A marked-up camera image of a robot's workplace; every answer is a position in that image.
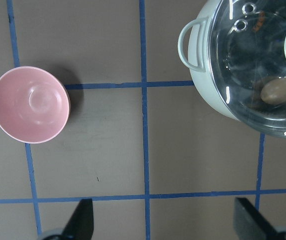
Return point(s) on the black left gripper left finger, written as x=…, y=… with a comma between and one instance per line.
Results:
x=81, y=223

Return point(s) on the glass pot lid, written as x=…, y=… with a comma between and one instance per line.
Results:
x=246, y=51

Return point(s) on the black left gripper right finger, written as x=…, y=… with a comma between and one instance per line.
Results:
x=249, y=224

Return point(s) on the pale green cooking pot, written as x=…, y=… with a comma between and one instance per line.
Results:
x=193, y=50

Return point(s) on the pink bowl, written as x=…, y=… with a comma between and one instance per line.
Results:
x=34, y=105

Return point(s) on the brown egg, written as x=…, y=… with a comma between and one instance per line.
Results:
x=274, y=92

